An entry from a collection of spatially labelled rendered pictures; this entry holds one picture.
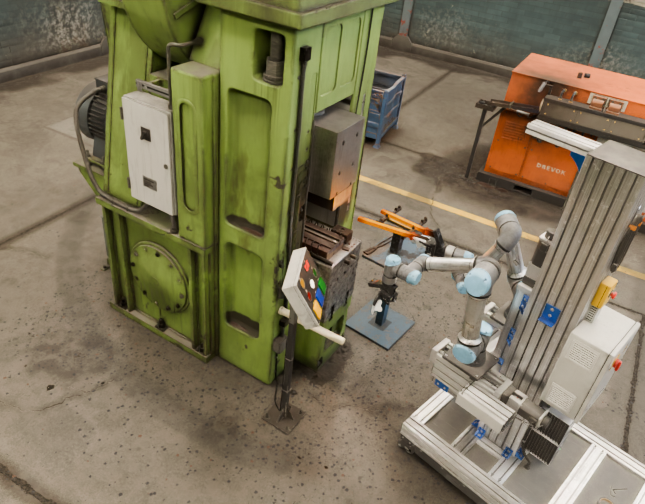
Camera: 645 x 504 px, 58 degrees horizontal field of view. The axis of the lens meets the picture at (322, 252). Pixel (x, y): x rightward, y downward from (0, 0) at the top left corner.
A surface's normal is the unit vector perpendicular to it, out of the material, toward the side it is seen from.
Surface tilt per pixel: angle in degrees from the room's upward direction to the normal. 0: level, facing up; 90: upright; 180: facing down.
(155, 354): 0
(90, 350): 0
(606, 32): 90
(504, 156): 91
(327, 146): 90
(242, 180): 89
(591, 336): 0
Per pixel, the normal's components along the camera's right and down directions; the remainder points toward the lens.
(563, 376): -0.70, 0.36
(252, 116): -0.53, 0.43
